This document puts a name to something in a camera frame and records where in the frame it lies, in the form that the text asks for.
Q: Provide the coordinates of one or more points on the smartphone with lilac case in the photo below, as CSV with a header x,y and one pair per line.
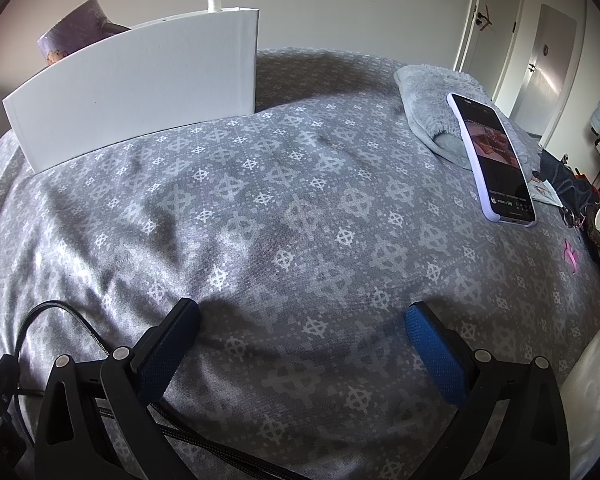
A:
x,y
495,160

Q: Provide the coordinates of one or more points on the pink hair clip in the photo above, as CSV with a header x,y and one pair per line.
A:
x,y
572,256

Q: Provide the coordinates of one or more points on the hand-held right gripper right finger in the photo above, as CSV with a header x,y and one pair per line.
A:
x,y
437,355

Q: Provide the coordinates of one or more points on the small white bottle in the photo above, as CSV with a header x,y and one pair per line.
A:
x,y
214,4

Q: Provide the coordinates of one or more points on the black cloth bag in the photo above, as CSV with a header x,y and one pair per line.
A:
x,y
562,172

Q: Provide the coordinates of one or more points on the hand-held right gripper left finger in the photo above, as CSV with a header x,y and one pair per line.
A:
x,y
166,360

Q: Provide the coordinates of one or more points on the small white packet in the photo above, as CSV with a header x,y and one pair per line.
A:
x,y
545,191

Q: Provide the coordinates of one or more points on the grey door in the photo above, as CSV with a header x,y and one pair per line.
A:
x,y
545,60

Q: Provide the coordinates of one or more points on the white board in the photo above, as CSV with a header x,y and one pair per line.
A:
x,y
130,85

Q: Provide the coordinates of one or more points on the white door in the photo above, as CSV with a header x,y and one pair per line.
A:
x,y
495,20

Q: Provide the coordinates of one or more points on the grey fluffy slipper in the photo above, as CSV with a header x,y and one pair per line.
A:
x,y
425,95

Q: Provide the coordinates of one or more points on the grey patterned bedsheet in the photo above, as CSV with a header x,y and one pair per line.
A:
x,y
280,210

